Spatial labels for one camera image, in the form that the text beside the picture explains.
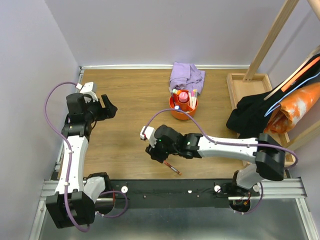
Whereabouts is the red ink pen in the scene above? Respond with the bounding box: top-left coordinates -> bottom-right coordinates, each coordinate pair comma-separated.
163,161 -> 182,176

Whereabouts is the pink capped clear pencil tube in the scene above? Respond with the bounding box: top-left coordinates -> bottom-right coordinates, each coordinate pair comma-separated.
178,91 -> 189,104

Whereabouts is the yellow capped white marker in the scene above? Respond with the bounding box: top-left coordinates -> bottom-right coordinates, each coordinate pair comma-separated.
193,89 -> 198,100

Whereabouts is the purple ink clear pen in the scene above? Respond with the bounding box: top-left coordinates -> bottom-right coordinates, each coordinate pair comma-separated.
171,93 -> 176,107

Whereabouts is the pink capped white marker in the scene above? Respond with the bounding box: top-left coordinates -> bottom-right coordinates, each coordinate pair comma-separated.
190,90 -> 195,108

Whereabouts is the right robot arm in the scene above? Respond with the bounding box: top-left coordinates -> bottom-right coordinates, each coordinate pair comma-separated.
140,124 -> 285,196

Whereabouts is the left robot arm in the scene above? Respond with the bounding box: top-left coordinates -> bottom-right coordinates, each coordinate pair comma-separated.
45,92 -> 118,233

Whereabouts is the orange round organizer container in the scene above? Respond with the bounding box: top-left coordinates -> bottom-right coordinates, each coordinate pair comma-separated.
169,89 -> 199,121

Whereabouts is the purple crumpled cloth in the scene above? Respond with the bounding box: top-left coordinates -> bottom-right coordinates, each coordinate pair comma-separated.
169,62 -> 206,95

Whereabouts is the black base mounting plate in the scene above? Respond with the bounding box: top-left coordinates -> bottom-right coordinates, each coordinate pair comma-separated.
106,178 -> 260,209

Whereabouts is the black garment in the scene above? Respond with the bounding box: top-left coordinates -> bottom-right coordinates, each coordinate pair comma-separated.
226,54 -> 320,139

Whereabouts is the wooden tray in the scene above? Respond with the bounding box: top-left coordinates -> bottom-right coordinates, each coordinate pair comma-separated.
226,72 -> 299,169

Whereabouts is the orange white bag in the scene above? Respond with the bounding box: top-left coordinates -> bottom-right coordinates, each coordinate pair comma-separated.
264,82 -> 320,134

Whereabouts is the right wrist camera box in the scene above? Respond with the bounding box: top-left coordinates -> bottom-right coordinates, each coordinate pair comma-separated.
139,126 -> 157,146

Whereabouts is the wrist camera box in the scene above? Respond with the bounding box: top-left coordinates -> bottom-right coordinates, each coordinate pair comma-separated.
139,126 -> 157,146
76,82 -> 99,104

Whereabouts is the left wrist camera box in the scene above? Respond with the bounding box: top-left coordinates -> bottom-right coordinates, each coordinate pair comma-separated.
76,82 -> 99,104

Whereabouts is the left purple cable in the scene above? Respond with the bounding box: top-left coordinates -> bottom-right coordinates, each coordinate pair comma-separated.
43,81 -> 91,233

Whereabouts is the purple cable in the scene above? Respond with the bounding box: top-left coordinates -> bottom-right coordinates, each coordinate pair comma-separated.
43,81 -> 91,233
144,108 -> 299,168

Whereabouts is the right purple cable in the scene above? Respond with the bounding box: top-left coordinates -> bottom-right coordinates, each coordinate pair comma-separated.
144,108 -> 299,168

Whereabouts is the aluminium extrusion rail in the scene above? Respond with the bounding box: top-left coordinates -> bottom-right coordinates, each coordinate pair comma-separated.
40,178 -> 307,201

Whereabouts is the wooden rack frame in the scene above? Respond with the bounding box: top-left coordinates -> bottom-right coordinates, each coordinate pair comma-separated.
226,0 -> 320,151

